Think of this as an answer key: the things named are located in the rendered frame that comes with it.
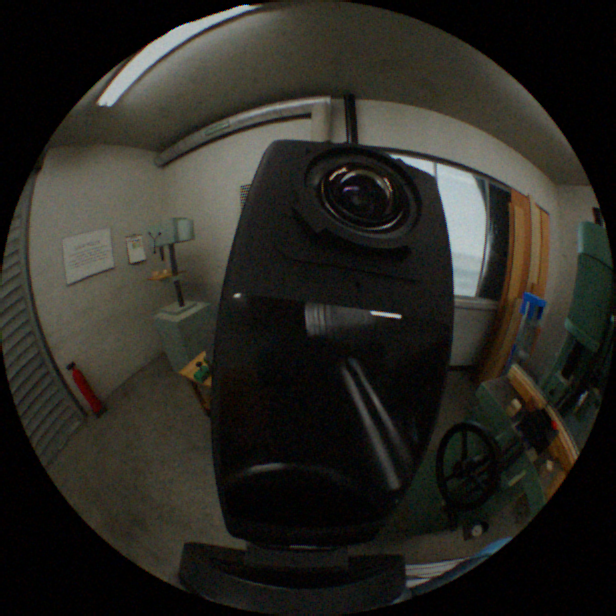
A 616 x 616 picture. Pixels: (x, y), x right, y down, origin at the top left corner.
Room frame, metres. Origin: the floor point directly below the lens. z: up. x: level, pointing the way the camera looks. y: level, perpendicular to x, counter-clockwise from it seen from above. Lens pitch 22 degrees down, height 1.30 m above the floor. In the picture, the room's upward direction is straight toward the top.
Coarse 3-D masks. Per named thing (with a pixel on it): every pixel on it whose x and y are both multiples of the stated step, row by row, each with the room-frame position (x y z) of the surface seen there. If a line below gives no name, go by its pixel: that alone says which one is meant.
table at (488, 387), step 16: (496, 384) 0.25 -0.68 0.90; (480, 400) 0.25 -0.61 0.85; (496, 400) 0.19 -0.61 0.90; (512, 400) 0.16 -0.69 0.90; (496, 416) 0.15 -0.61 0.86; (560, 464) -0.21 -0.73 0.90; (512, 480) -0.08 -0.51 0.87; (528, 480) -0.13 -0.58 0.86; (544, 480) -0.18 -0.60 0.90; (528, 496) -0.19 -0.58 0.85; (544, 496) -0.23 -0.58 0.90
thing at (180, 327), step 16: (160, 224) 1.35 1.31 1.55; (176, 224) 1.34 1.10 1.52; (192, 224) 1.37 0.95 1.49; (160, 240) 1.35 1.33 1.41; (176, 240) 1.32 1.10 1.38; (176, 272) 1.42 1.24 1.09; (176, 288) 1.40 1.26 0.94; (176, 304) 1.48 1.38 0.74; (192, 304) 1.49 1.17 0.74; (208, 304) 1.58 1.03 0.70; (160, 320) 1.22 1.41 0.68; (176, 320) 1.19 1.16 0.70; (192, 320) 1.32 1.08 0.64; (208, 320) 1.52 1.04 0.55; (160, 336) 1.25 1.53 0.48; (176, 336) 1.17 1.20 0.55; (192, 336) 1.27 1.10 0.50; (176, 352) 1.19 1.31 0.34; (192, 352) 1.21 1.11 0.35; (176, 368) 1.23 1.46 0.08
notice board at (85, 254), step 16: (64, 240) 0.68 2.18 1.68; (80, 240) 0.88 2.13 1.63; (96, 240) 1.07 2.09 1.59; (64, 256) 0.67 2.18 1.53; (80, 256) 0.86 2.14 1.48; (96, 256) 1.05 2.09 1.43; (112, 256) 1.25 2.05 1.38; (64, 272) 0.65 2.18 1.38; (80, 272) 0.83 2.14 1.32; (96, 272) 1.02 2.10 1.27
